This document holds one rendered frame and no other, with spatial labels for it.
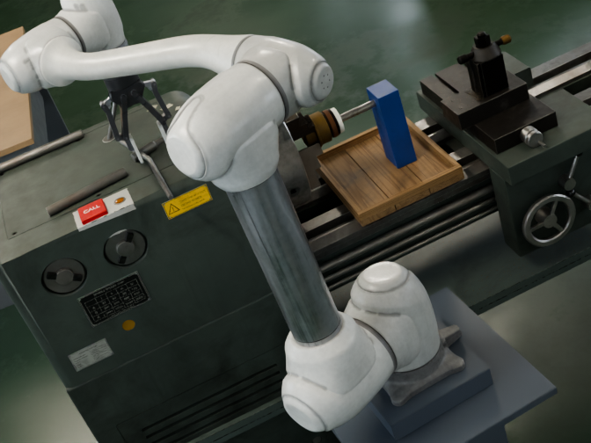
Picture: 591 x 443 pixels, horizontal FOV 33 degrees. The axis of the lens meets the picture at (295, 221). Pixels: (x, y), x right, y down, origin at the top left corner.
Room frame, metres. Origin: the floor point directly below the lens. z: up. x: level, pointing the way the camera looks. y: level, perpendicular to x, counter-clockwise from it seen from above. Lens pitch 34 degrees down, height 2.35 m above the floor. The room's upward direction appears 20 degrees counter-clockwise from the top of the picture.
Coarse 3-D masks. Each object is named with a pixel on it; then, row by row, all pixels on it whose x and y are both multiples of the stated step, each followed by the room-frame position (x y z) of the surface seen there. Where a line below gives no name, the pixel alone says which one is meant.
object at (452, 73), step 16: (464, 64) 2.49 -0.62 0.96; (432, 80) 2.46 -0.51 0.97; (448, 80) 2.42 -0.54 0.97; (464, 80) 2.39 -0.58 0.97; (432, 96) 2.41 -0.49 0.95; (448, 96) 2.34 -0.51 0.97; (512, 112) 2.15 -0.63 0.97; (528, 112) 2.13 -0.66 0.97; (544, 112) 2.10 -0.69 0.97; (480, 128) 2.13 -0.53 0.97; (496, 128) 2.10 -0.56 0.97; (512, 128) 2.08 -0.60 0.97; (544, 128) 2.08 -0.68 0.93; (496, 144) 2.06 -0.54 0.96; (512, 144) 2.06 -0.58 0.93
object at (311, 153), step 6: (318, 144) 2.19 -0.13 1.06; (300, 150) 2.20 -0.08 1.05; (306, 150) 2.19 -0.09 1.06; (312, 150) 2.19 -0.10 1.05; (318, 150) 2.18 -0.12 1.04; (306, 156) 2.18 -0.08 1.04; (312, 156) 2.18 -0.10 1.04; (306, 162) 2.17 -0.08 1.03; (312, 162) 2.17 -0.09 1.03; (318, 162) 2.17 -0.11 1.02; (306, 168) 2.16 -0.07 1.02; (312, 168) 2.16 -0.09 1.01; (312, 174) 2.16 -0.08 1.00; (312, 180) 2.15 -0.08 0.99; (318, 180) 2.15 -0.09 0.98; (312, 186) 2.14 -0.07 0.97; (318, 186) 2.14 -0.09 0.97
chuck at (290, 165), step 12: (288, 132) 2.09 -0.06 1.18; (288, 144) 2.07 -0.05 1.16; (288, 156) 2.06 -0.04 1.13; (300, 156) 2.07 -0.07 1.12; (288, 168) 2.05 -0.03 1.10; (300, 168) 2.06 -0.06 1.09; (288, 180) 2.05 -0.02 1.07; (300, 180) 2.06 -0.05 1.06; (300, 192) 2.07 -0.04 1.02; (300, 204) 2.12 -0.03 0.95
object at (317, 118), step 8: (328, 112) 2.23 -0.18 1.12; (312, 120) 2.21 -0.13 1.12; (320, 120) 2.20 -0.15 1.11; (328, 120) 2.21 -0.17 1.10; (336, 120) 2.20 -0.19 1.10; (320, 128) 2.19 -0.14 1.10; (328, 128) 2.19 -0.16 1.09; (336, 128) 2.20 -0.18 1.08; (304, 136) 2.24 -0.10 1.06; (312, 136) 2.19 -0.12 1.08; (320, 136) 2.19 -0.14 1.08; (328, 136) 2.19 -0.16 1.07; (336, 136) 2.21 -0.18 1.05; (312, 144) 2.20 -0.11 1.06; (320, 144) 2.19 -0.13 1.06
